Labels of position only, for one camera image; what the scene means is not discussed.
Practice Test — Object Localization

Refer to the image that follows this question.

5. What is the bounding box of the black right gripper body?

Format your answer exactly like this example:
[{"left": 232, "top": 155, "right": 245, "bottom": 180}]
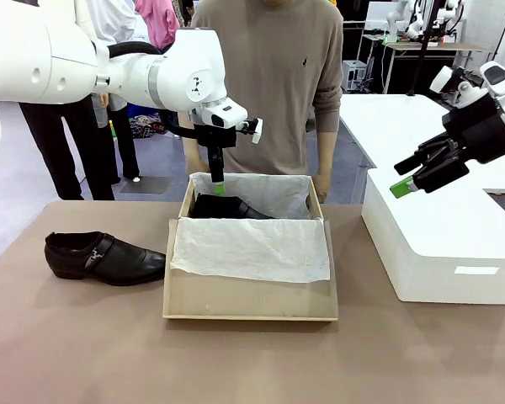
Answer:
[{"left": 441, "top": 98, "right": 505, "bottom": 166}]

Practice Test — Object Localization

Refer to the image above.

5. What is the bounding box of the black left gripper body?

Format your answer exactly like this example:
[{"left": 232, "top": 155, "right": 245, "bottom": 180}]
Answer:
[{"left": 193, "top": 124, "right": 239, "bottom": 166}]

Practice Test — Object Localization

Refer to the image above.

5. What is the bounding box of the black leather buckle shoe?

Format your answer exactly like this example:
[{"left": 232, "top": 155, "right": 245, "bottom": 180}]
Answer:
[
  {"left": 44, "top": 231, "right": 167, "bottom": 288},
  {"left": 190, "top": 192, "right": 275, "bottom": 221}
]

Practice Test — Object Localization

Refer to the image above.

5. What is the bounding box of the white tissue paper sheet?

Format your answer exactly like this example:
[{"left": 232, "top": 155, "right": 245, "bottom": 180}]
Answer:
[{"left": 169, "top": 171, "right": 332, "bottom": 284}]

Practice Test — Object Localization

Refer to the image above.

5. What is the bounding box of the brown cardboard shoe box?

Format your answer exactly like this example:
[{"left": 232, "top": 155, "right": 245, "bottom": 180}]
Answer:
[{"left": 162, "top": 172, "right": 339, "bottom": 323}]

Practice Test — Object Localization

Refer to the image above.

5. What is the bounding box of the person right forearm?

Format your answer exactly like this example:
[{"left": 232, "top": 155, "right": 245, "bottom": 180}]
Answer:
[{"left": 183, "top": 136, "right": 204, "bottom": 175}]

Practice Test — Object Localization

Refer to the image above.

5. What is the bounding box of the person left forearm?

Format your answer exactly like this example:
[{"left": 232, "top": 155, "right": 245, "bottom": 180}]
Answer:
[{"left": 318, "top": 130, "right": 339, "bottom": 172}]

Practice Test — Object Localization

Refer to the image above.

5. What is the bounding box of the person left hand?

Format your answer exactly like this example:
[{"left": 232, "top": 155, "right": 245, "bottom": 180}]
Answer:
[{"left": 315, "top": 167, "right": 336, "bottom": 204}]

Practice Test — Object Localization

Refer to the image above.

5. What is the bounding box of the large white table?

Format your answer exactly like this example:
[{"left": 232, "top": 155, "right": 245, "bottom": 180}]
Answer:
[{"left": 339, "top": 93, "right": 460, "bottom": 170}]

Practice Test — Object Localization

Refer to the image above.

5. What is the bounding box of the colourful clothes pile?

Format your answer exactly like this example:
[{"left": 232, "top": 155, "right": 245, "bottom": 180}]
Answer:
[{"left": 128, "top": 112, "right": 172, "bottom": 139}]

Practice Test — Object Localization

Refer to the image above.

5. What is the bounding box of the person in beige sweater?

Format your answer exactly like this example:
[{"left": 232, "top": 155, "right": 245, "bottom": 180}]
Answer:
[{"left": 189, "top": 0, "right": 345, "bottom": 176}]

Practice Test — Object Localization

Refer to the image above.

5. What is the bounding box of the background work table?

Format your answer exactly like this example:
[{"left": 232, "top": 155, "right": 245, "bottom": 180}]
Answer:
[{"left": 360, "top": 32, "right": 496, "bottom": 96}]

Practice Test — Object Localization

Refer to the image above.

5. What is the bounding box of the black tripod pole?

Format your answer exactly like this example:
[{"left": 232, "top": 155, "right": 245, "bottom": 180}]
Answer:
[{"left": 406, "top": 0, "right": 438, "bottom": 98}]

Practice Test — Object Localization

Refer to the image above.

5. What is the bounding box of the white computer case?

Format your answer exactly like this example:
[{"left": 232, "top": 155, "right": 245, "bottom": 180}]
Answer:
[{"left": 342, "top": 59, "right": 369, "bottom": 92}]

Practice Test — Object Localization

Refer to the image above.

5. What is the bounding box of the mannequin in cream jacket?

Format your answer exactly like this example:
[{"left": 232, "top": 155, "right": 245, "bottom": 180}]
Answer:
[{"left": 19, "top": 94, "right": 117, "bottom": 202}]

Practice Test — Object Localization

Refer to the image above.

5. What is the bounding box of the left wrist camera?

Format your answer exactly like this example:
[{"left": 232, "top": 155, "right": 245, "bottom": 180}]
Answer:
[{"left": 237, "top": 117, "right": 264, "bottom": 146}]

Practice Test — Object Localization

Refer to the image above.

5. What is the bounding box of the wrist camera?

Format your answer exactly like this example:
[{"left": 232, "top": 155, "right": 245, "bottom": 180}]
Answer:
[
  {"left": 237, "top": 117, "right": 264, "bottom": 146},
  {"left": 428, "top": 64, "right": 489, "bottom": 107}
]

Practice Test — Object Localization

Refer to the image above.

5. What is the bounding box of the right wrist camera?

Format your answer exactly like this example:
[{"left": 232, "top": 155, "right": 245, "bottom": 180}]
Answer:
[{"left": 428, "top": 64, "right": 489, "bottom": 107}]

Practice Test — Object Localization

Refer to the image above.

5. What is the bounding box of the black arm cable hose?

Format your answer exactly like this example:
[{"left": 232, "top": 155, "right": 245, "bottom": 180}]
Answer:
[{"left": 108, "top": 40, "right": 199, "bottom": 141}]

